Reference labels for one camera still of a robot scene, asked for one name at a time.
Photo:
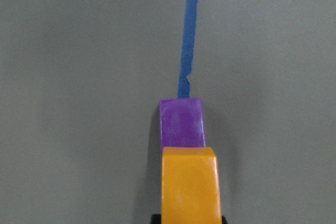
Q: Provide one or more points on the purple trapezoid block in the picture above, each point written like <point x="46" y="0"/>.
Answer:
<point x="182" y="123"/>

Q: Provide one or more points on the orange trapezoid block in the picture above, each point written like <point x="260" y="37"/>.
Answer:
<point x="190" y="191"/>

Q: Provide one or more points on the blue tape grid lines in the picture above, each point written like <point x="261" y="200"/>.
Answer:
<point x="187" y="52"/>

